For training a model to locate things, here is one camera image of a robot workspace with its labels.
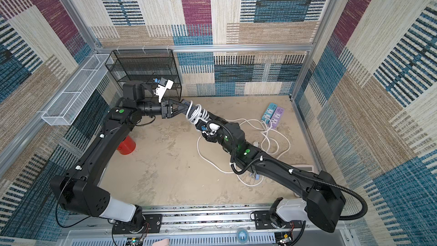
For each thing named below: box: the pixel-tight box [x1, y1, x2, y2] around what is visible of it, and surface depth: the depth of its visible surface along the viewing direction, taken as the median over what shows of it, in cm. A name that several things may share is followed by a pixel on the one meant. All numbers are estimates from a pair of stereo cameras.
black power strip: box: [178, 99, 211, 121], surface depth 68 cm
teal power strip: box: [261, 102, 278, 125], surface depth 111 cm
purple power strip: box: [270, 106, 285, 129], surface depth 109 cm
